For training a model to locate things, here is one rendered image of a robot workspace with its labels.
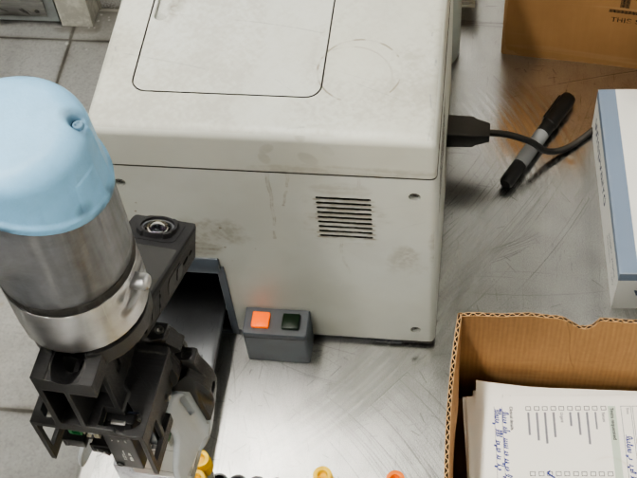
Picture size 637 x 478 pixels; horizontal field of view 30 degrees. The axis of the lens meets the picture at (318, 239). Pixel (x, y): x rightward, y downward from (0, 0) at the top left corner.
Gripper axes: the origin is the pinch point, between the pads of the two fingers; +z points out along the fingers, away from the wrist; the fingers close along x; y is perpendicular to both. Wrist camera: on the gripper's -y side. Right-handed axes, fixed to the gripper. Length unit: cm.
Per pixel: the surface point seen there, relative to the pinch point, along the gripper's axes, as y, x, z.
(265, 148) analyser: -21.0, 3.9, -6.2
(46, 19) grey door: -140, -85, 108
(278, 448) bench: -9.2, 4.4, 22.2
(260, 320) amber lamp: -19.1, 1.2, 16.8
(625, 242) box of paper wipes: -32.0, 33.2, 16.3
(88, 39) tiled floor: -137, -75, 110
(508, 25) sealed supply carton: -60, 20, 18
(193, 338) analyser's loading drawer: -17.1, -4.9, 18.2
